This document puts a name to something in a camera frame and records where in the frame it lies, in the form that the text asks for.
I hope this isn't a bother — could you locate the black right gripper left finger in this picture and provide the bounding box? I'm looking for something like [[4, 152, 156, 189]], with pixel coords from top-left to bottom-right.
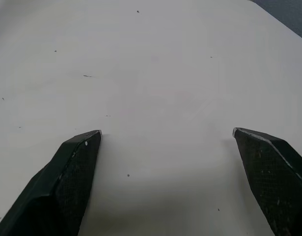
[[0, 129, 103, 236]]

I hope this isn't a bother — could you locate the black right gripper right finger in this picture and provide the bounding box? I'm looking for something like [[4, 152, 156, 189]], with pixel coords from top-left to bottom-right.
[[232, 127, 302, 236]]

